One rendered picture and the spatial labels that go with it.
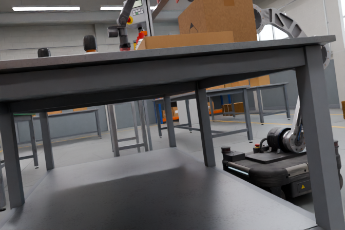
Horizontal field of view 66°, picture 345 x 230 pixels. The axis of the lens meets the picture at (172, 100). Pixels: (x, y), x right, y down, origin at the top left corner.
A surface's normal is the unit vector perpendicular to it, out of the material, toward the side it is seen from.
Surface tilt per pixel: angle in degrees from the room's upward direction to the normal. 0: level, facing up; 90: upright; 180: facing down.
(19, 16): 90
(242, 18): 90
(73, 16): 90
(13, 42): 90
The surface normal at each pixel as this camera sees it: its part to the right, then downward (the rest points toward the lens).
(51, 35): 0.33, -0.05
